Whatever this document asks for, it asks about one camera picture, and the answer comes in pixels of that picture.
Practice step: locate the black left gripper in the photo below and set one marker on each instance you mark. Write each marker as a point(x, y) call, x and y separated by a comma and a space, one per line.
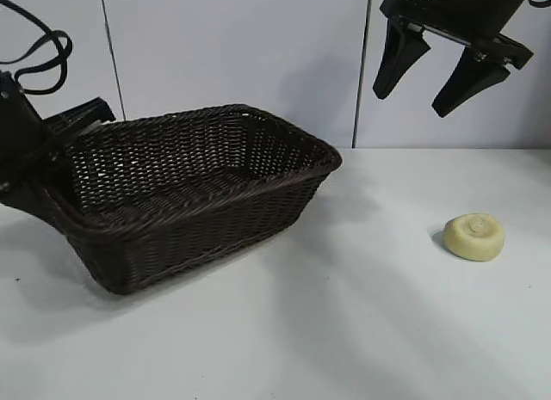
point(21, 137)

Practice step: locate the pale yellow egg yolk pastry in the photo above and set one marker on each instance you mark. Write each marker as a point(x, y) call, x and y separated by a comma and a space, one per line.
point(473, 241)

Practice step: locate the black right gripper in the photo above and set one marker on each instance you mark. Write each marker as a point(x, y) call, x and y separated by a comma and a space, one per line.
point(473, 17)

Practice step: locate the dark brown wicker basket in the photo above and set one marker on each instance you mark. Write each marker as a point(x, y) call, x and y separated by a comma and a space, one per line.
point(193, 236)

